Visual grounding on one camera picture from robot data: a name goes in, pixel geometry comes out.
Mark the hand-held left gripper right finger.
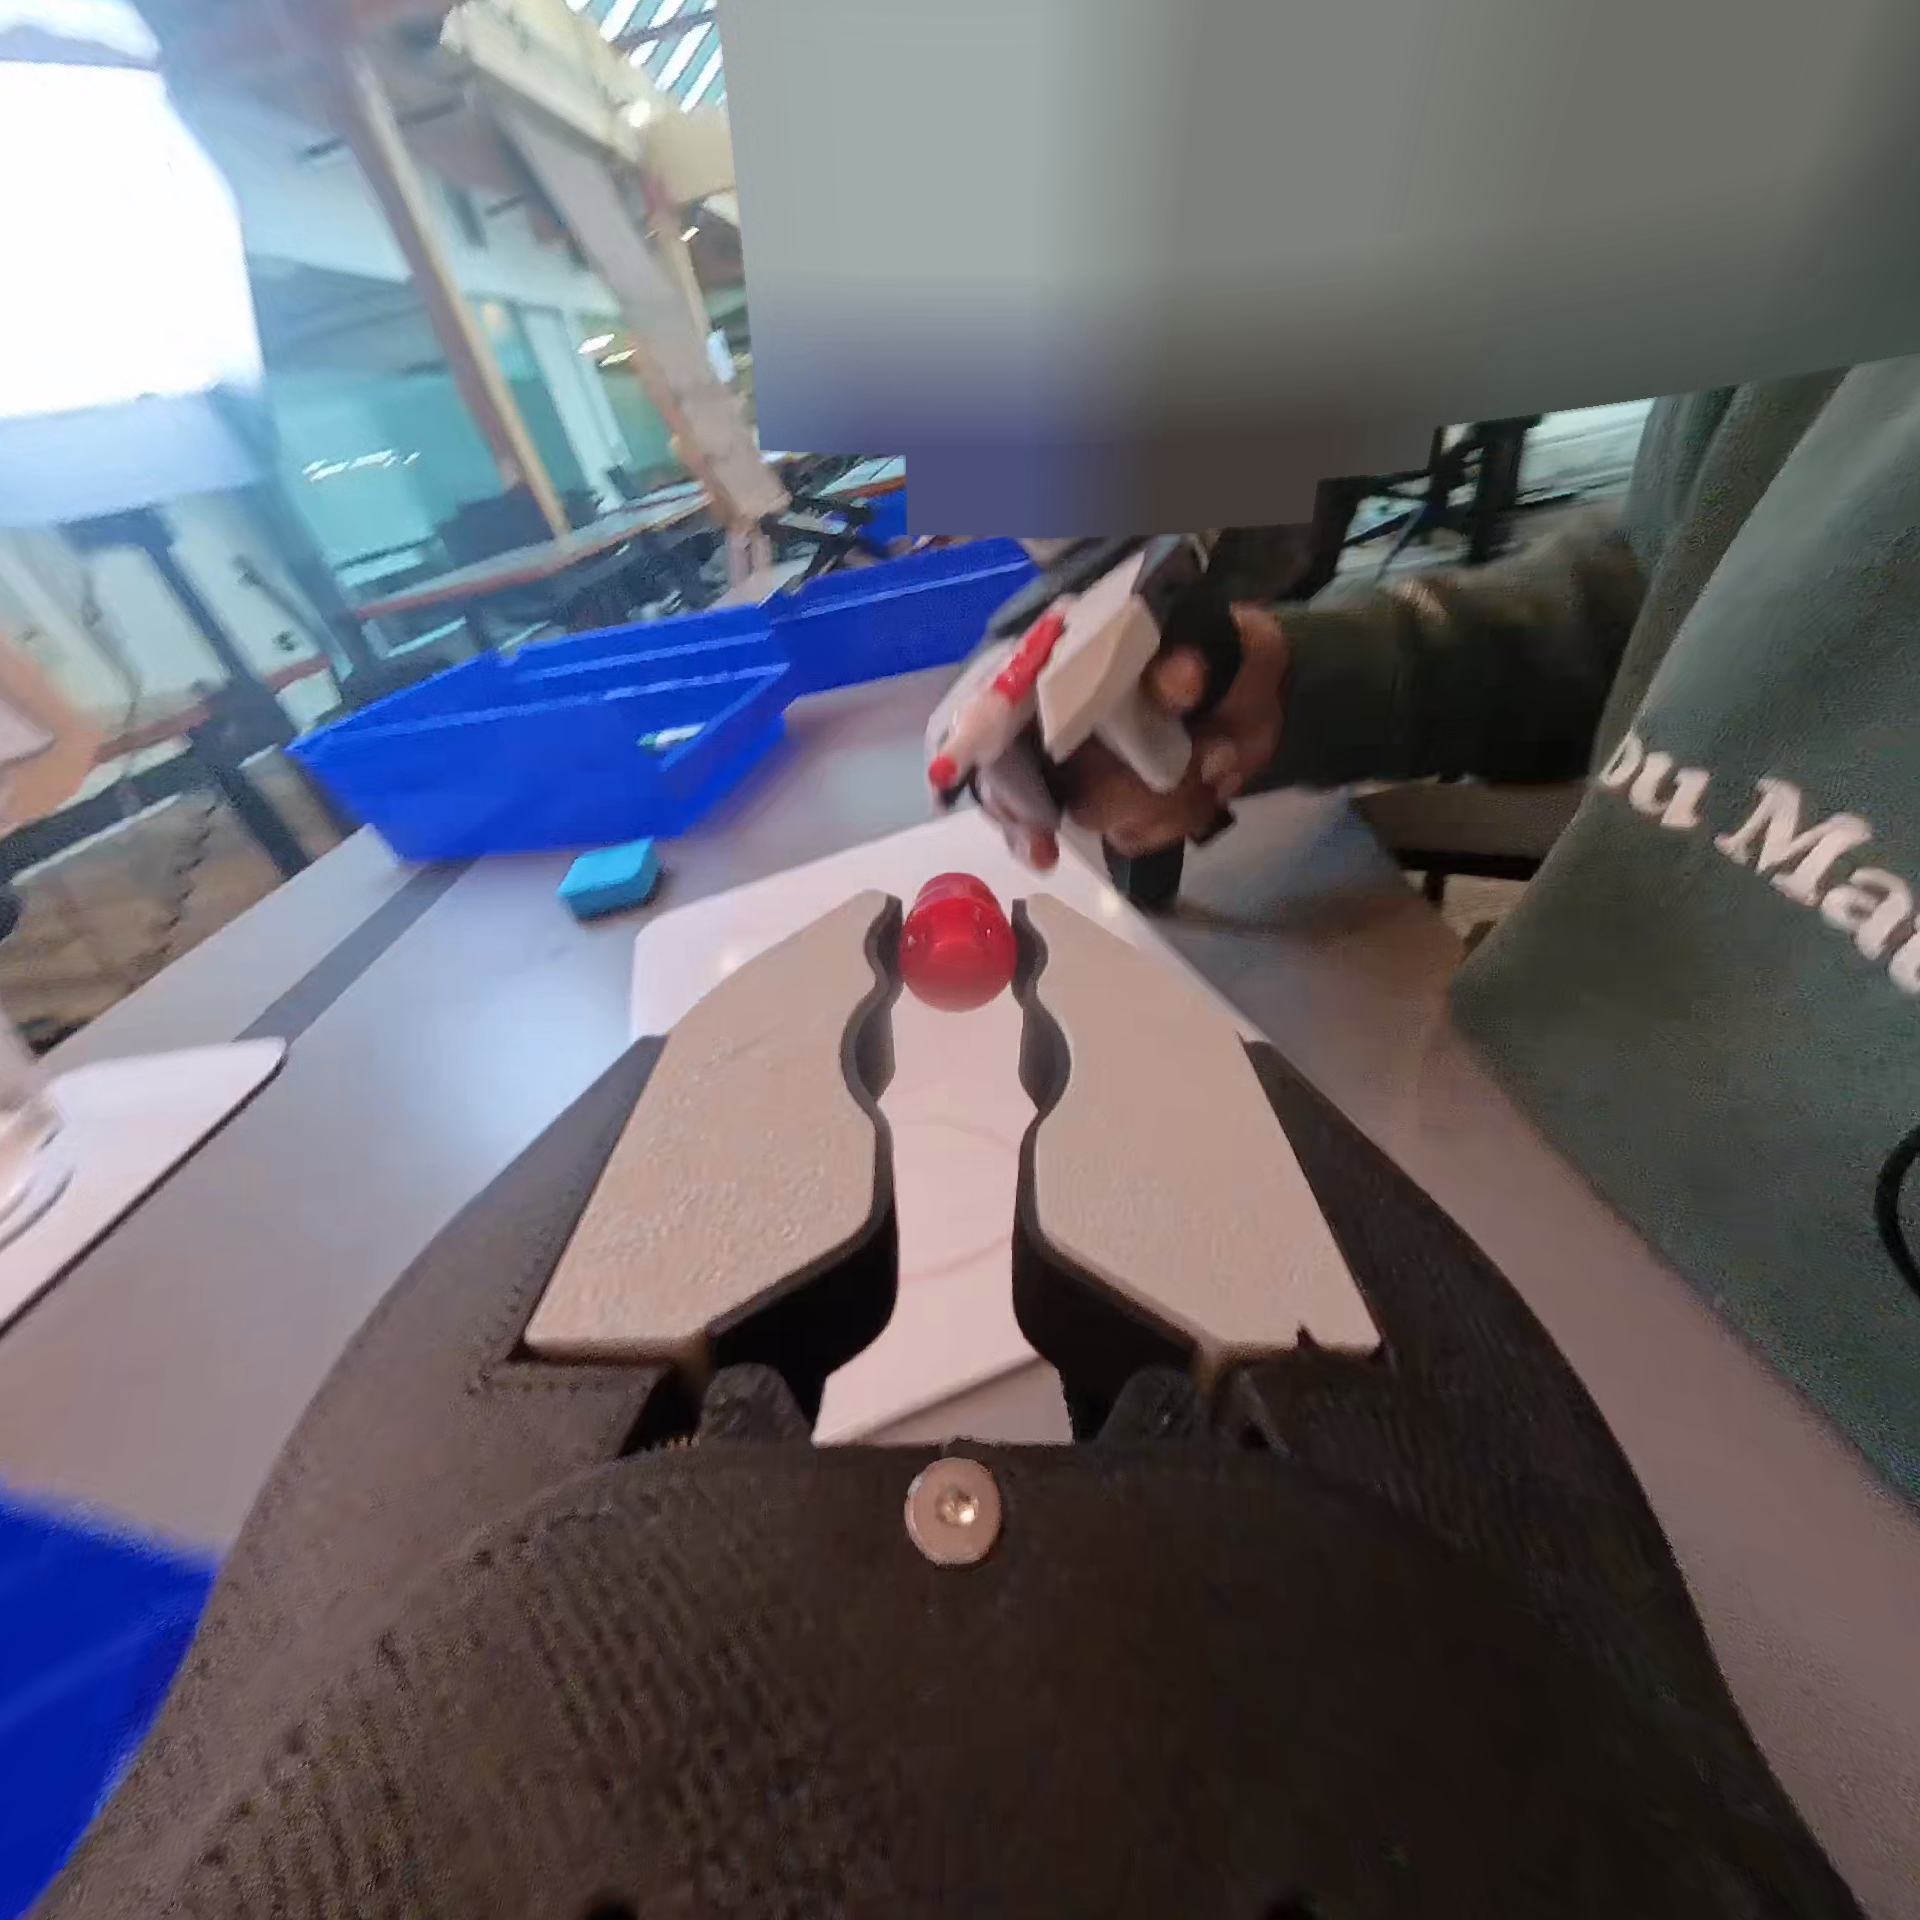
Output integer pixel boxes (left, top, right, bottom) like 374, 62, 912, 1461
1014, 896, 1387, 1386

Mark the green sweatshirt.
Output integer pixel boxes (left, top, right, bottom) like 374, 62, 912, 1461
1450, 361, 1920, 1501

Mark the red marker cap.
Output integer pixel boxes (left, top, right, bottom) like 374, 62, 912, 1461
899, 870, 1023, 1013

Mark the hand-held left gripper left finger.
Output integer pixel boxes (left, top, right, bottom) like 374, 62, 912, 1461
525, 890, 902, 1382

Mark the white whiteboard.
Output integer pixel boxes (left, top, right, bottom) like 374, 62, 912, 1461
624, 805, 1268, 1452

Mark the blue plastic bin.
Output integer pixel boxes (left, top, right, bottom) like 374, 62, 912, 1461
288, 615, 800, 864
766, 537, 1043, 697
0, 1485, 216, 1920

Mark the red dry-erase marker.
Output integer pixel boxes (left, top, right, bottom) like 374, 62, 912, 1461
925, 609, 1076, 807

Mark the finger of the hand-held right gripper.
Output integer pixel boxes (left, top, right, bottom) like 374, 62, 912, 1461
956, 705, 1067, 857
1030, 560, 1172, 758

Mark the blue whiteboard eraser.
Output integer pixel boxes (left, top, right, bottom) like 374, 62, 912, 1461
559, 840, 666, 920

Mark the person's right hand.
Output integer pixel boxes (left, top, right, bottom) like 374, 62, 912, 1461
1035, 600, 1299, 877

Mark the wooden desk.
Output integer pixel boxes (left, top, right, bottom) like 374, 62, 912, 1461
336, 466, 902, 646

